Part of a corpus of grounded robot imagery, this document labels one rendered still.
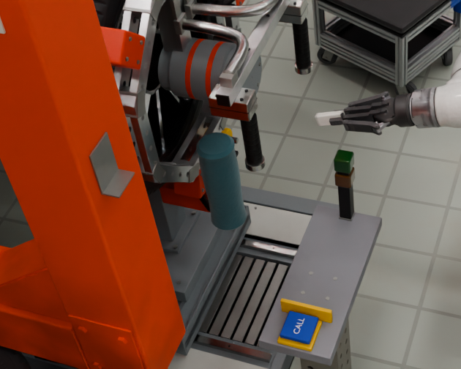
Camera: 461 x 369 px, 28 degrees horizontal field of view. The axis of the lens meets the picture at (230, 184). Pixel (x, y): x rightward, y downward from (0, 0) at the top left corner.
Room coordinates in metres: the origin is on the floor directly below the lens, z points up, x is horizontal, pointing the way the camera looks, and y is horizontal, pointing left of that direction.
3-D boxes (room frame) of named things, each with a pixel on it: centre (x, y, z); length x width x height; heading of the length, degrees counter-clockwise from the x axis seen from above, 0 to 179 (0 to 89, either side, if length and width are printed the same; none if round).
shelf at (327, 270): (1.35, -0.18, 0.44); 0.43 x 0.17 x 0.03; 151
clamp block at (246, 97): (1.47, -0.04, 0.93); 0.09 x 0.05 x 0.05; 61
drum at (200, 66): (1.68, 0.00, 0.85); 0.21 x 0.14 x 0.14; 61
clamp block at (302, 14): (1.76, -0.20, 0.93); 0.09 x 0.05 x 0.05; 61
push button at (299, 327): (1.20, -0.09, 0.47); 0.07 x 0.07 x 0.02; 61
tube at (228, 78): (1.57, 0.00, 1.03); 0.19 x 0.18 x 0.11; 61
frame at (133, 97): (1.71, 0.06, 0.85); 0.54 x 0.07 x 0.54; 151
